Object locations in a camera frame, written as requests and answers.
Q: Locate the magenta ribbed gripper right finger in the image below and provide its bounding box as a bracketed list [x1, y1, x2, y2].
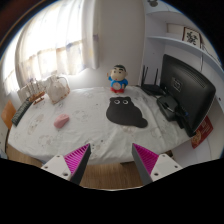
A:
[132, 143, 182, 185]

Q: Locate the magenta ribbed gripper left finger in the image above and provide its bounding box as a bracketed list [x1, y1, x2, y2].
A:
[42, 144, 91, 185]

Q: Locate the black cat-shaped mouse pad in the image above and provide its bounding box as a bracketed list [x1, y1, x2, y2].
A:
[106, 97, 148, 128]

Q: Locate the white floral tablecloth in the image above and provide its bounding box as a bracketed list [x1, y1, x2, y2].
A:
[8, 86, 189, 165]

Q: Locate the red printed packet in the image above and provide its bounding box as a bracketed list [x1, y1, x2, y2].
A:
[191, 116, 213, 148]

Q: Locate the black keyboard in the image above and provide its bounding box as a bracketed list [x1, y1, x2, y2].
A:
[11, 100, 32, 126]

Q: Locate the wooden model ship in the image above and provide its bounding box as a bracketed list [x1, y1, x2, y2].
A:
[21, 78, 46, 105]

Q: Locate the black wifi router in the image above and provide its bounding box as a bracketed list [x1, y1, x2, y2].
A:
[140, 66, 164, 95]

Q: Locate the orange wooden chair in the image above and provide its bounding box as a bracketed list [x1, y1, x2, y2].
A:
[1, 101, 16, 129]

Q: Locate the black computer monitor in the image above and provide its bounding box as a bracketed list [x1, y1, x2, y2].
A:
[157, 55, 216, 137]

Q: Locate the cartoon boy figurine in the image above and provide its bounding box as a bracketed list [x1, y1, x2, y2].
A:
[107, 64, 128, 93]

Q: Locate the white curtain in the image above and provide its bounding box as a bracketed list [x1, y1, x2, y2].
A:
[2, 0, 99, 94]

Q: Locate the framed calligraphy picture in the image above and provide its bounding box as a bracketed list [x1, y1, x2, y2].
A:
[182, 27, 201, 48]

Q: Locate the white wall shelf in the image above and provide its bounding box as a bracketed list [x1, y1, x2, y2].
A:
[142, 0, 224, 104]

